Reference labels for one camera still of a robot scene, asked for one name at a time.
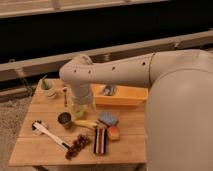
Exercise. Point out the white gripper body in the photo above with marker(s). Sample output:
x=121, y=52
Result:
x=81, y=94

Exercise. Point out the blue grey towel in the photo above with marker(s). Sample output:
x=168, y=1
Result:
x=109, y=90

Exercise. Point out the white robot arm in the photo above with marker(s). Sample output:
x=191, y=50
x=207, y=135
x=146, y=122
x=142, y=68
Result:
x=179, y=108

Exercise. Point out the green plastic cup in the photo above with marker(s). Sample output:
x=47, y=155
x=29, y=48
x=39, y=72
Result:
x=79, y=111

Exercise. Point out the metal cup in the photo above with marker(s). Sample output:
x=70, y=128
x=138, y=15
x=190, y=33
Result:
x=65, y=119

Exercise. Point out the small wooden utensil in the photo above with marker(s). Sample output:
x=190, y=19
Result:
x=64, y=89

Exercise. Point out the yellow banana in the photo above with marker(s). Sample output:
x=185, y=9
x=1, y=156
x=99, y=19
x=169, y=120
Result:
x=86, y=124

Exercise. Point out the blue sponge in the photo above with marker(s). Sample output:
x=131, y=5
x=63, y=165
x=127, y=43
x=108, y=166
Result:
x=107, y=118

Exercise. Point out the yellow plastic bin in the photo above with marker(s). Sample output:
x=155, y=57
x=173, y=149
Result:
x=124, y=96

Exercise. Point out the purple grapes bunch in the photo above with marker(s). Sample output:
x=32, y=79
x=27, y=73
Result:
x=80, y=143

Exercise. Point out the orange sponge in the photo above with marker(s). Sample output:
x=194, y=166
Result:
x=113, y=133

